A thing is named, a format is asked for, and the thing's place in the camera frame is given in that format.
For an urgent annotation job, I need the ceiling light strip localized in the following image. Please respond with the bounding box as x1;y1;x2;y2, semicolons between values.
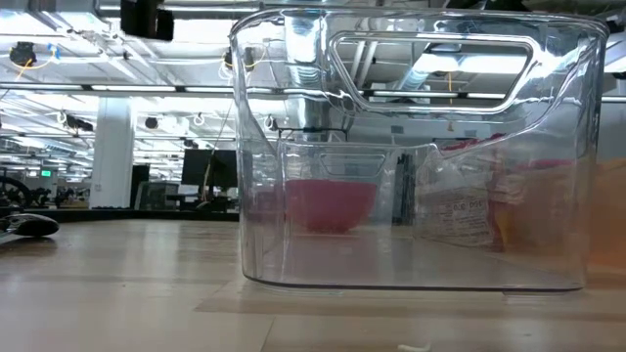
0;82;626;103

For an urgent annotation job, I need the teal-handled black spoon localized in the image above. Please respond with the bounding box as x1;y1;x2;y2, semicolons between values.
0;213;61;240

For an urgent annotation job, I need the pink bowl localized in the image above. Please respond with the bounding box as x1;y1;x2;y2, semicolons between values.
285;178;379;235

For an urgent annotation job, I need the red-lidded small box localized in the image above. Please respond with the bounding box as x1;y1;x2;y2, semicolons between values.
511;156;574;173

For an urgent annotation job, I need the red white food packet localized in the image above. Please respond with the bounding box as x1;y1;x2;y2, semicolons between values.
415;134;508;253

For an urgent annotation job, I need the white pillar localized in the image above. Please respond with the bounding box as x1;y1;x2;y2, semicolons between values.
89;97;136;210

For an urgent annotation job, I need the black aluminium table frame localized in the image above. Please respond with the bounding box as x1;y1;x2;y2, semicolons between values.
0;208;241;224

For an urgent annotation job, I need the black monitor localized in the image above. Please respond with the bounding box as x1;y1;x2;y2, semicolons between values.
180;149;240;190

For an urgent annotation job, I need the black ceiling device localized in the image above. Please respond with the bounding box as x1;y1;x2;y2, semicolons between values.
9;41;38;67

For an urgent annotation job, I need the silver ventilation duct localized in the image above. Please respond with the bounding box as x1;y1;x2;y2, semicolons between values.
286;12;338;143

